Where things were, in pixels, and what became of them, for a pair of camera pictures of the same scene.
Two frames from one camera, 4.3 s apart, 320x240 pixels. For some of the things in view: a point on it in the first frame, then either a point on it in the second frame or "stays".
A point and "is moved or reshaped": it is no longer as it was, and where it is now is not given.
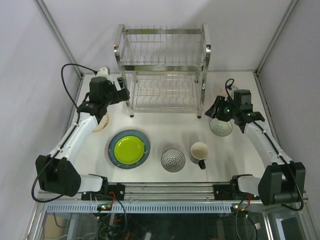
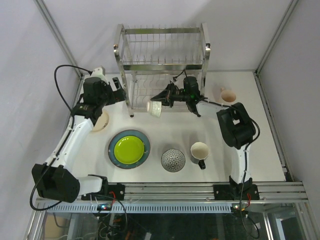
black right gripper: x=216 y=110 to x=170 y=94
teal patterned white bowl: x=221 y=128 is moved or reshaped
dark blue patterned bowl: x=173 y=160 stays
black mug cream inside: x=199 y=152 stays
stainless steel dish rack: x=164 y=69 stays
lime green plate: x=129 y=149 stays
